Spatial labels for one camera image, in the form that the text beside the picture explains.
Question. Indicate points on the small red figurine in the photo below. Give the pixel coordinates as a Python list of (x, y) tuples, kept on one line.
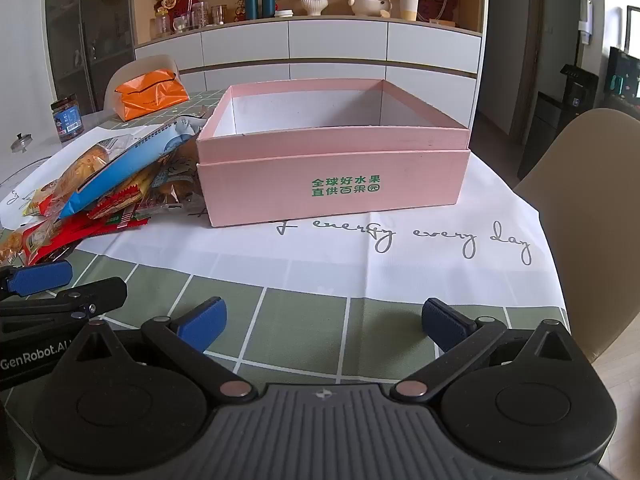
[(239, 11)]

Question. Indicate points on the brown round ornament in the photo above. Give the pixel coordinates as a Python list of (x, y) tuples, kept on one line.
[(437, 0)]

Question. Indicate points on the clear packet of golden pastries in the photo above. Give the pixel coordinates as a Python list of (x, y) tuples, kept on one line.
[(85, 165)]

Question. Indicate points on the dark glass display cabinet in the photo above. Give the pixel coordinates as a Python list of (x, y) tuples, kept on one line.
[(90, 35)]

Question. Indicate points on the blue label glass jar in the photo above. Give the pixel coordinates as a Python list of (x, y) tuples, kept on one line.
[(67, 120)]

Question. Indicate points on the red-edged orange snack packet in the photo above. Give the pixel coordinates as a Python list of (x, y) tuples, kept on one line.
[(122, 201)]

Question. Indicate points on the red flower ornament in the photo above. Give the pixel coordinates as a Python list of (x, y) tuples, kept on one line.
[(175, 2)]

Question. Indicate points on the glass lid with metal knob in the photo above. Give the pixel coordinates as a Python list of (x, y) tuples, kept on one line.
[(22, 142)]

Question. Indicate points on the black screen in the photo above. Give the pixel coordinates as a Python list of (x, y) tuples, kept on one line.
[(625, 72)]

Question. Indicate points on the orange paper bag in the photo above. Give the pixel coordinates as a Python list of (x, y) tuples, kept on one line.
[(150, 95)]

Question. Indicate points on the yellow white cup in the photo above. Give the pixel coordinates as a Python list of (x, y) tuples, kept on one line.
[(408, 5)]

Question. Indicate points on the pink cardboard box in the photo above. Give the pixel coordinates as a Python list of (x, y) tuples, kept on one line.
[(250, 185)]

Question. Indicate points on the white wall intercom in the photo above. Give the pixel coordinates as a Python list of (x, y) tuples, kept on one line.
[(586, 17)]

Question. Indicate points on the black water dispenser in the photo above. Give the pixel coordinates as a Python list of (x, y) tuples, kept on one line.
[(570, 105)]

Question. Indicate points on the blue snack packet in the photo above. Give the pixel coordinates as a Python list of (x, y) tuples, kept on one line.
[(125, 165)]

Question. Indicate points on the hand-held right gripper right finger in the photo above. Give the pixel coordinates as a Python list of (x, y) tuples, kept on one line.
[(442, 322)]

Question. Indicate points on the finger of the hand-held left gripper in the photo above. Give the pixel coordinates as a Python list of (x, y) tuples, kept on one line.
[(100, 295), (40, 277)]

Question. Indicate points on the beige chair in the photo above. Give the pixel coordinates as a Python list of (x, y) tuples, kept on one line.
[(590, 210), (135, 66)]

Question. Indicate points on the red stick snack packet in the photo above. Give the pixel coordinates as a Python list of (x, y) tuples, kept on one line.
[(75, 237)]

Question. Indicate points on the white sideboard cabinet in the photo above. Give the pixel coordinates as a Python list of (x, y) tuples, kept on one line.
[(340, 40)]

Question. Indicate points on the clear drinking glass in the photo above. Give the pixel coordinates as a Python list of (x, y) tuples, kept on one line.
[(182, 22), (200, 15), (162, 25), (219, 15)]

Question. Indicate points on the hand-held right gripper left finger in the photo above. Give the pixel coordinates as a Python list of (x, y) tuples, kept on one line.
[(205, 325)]

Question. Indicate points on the clear packet with brown bun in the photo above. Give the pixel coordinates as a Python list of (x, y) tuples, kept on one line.
[(170, 192)]

